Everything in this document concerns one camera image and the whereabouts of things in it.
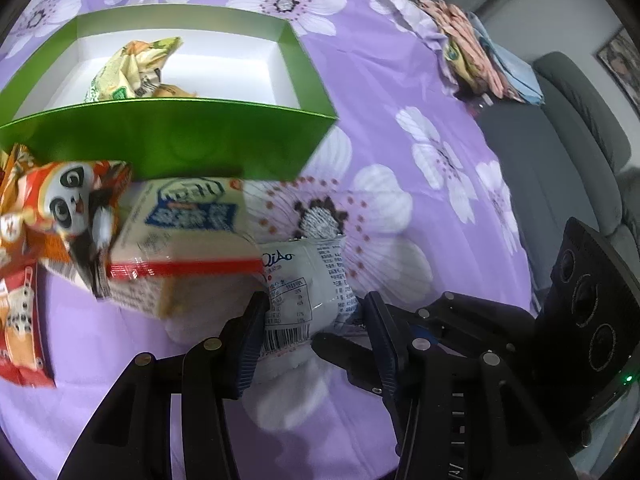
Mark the white clear snack packet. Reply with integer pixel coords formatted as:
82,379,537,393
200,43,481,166
260,235,357,356

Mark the light green snack packet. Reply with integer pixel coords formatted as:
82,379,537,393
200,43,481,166
84,37,182,103

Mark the orange red snack packet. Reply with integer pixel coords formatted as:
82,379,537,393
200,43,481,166
1,261,55,388

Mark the purple floral tablecloth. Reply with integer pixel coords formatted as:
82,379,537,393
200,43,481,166
1,0,530,479

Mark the white blue cracker packet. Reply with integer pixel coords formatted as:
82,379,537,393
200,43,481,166
106,177,262,320

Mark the red panda snack packet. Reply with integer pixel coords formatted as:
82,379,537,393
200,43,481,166
1,160,131,298

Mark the grey sofa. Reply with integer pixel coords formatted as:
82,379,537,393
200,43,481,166
474,51,640,480

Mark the green cardboard box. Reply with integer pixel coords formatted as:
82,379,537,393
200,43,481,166
1,4,337,180

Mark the folded pink patterned cloth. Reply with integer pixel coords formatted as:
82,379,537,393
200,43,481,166
416,0,544,106

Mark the orange snack packet in box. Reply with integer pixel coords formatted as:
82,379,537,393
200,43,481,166
152,84,198,98

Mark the framed wall picture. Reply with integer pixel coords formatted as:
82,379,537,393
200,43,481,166
597,27,640,113

